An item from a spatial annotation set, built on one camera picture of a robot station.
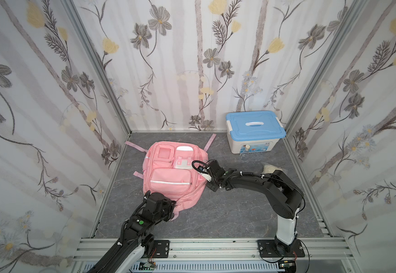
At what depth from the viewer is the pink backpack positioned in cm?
88

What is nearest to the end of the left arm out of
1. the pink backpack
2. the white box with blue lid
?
the pink backpack

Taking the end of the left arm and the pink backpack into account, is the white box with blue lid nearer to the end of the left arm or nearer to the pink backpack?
the pink backpack

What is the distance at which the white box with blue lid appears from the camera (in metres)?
0.97

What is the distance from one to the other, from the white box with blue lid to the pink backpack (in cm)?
22
